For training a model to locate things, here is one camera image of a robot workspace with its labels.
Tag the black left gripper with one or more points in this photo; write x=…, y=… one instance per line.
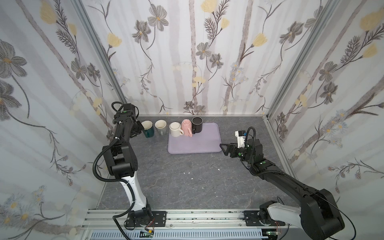
x=136, y=127

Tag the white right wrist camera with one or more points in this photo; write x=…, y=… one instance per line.
x=241, y=136

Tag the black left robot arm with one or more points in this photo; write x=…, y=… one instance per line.
x=122, y=162

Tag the white ceramic mug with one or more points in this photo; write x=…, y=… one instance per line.
x=176, y=129

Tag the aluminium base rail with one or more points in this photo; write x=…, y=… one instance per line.
x=229, y=224

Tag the black ceramic mug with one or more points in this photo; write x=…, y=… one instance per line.
x=197, y=125

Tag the lilac plastic tray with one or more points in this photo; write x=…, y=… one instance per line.
x=207, y=141

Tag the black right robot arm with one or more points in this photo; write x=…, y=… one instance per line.
x=317, y=212

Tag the pink ceramic mug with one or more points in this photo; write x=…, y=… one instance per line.
x=186, y=127

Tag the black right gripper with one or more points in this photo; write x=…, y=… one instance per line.
x=232, y=150

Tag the grey ceramic mug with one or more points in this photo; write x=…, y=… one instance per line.
x=161, y=127

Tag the dark green ceramic mug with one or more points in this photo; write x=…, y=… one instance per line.
x=148, y=129

